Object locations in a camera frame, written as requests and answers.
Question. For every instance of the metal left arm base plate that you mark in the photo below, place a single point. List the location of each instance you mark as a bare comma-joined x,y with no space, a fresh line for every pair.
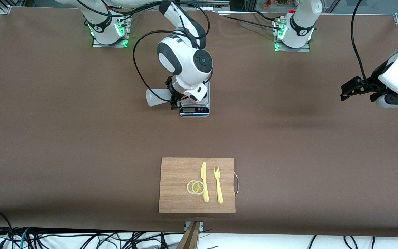
292,49

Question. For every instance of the yellow lemon slice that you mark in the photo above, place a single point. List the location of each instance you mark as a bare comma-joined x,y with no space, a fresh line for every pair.
189,187
198,187

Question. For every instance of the wooden post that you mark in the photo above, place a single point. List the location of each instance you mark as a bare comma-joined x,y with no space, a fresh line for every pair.
190,238

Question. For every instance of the translucent sauce bottle orange cap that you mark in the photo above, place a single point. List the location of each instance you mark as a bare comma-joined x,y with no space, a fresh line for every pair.
157,97

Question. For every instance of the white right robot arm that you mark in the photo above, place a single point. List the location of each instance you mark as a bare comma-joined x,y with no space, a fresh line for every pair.
185,58

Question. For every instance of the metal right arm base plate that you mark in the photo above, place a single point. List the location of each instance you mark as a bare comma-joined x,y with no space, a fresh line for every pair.
111,45

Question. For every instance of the white power strip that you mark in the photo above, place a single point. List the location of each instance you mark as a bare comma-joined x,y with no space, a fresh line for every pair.
212,7

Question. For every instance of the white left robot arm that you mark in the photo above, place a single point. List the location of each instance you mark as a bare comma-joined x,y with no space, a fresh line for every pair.
302,20

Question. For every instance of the yellow plastic fork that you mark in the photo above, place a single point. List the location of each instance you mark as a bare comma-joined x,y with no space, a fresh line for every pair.
219,192

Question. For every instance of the brown table cover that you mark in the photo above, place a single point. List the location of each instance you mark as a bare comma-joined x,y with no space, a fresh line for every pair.
81,145

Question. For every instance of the wooden cutting board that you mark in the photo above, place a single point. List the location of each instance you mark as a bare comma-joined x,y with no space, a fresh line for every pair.
174,193

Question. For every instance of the silver digital kitchen scale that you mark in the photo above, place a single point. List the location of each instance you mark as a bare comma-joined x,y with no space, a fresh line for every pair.
195,110

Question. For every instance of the yellow plastic knife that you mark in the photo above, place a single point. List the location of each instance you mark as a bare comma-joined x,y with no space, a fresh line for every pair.
203,173

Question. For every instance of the small metal bracket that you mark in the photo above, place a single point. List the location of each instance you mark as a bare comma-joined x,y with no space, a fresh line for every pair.
201,226

